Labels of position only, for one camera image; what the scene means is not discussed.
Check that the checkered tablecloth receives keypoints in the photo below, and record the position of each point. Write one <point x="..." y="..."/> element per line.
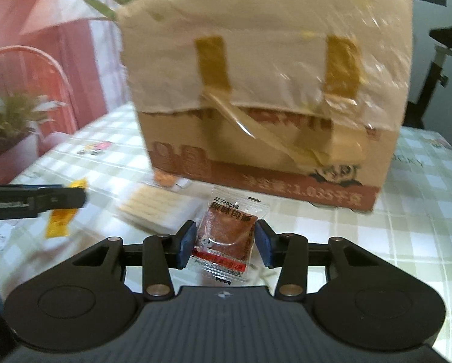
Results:
<point x="419" y="215"/>

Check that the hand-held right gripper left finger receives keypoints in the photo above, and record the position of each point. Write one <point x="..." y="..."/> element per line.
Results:
<point x="185" y="245"/>

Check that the black exercise bike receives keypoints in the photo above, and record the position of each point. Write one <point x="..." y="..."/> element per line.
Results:
<point x="434" y="79"/>

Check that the clear wafer biscuit packet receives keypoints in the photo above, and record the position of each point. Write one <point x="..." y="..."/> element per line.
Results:
<point x="154" y="208"/>

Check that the clear plastic bag liner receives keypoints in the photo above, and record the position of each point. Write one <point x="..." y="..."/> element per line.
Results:
<point x="267" y="45"/>

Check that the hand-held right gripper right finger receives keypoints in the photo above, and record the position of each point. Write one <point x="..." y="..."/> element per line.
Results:
<point x="265" y="244"/>

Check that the yellow snack packet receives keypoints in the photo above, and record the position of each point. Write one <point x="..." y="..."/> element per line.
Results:
<point x="59" y="224"/>

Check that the brown cardboard box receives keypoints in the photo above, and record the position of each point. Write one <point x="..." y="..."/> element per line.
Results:
<point x="267" y="140"/>

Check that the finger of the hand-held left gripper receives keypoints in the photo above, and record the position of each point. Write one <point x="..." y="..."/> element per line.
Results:
<point x="40" y="200"/>

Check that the clear meat jerky packet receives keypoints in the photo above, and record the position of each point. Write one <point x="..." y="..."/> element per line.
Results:
<point x="226" y="227"/>

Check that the small orange snack packet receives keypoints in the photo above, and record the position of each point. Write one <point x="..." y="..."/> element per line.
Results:
<point x="167" y="179"/>

